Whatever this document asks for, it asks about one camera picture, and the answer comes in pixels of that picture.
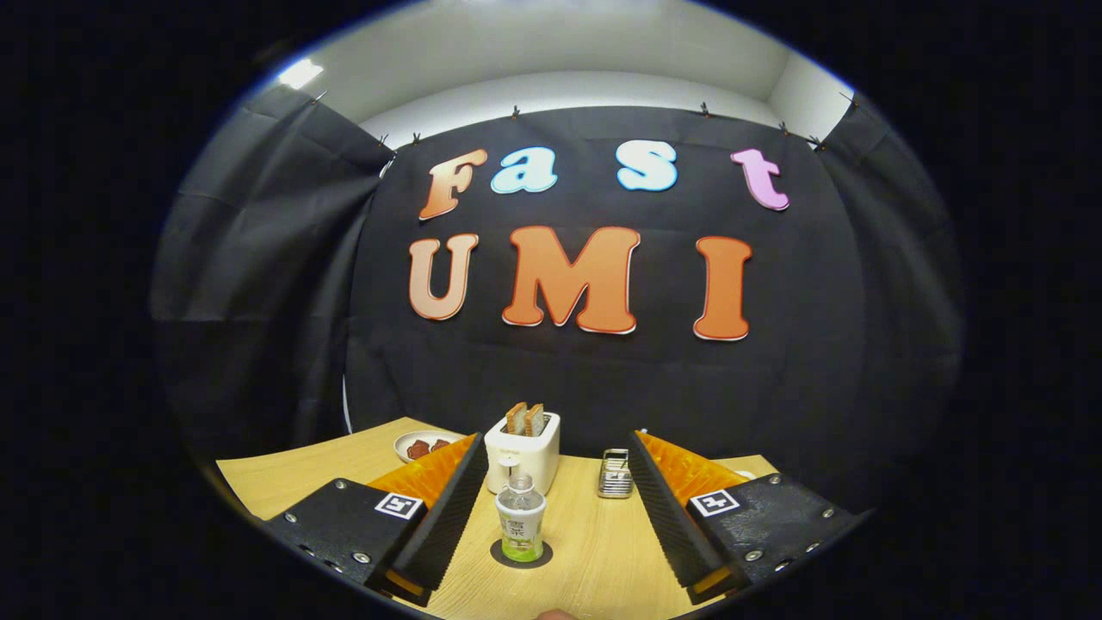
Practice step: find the white toaster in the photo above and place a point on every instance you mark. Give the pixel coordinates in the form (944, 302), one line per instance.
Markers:
(538, 456)

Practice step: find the clear juice bottle white label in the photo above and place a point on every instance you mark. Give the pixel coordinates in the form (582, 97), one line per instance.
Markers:
(520, 521)

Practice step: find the small ceiling light panel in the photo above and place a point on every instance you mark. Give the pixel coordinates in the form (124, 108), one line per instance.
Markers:
(300, 73)

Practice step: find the white oval plate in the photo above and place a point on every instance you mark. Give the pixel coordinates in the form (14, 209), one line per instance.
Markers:
(405, 443)

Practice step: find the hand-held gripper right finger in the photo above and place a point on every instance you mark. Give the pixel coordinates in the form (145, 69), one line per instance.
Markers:
(667, 517)

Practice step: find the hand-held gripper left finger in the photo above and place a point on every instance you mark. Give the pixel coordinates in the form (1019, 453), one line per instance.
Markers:
(448, 517)

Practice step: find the dark brown round coaster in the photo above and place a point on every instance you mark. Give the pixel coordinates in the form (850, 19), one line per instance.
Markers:
(497, 555)

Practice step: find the wooden table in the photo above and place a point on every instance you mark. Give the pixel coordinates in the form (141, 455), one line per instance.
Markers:
(594, 551)

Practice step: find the toast slice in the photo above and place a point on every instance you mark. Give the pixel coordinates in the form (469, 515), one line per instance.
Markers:
(516, 419)
(535, 421)

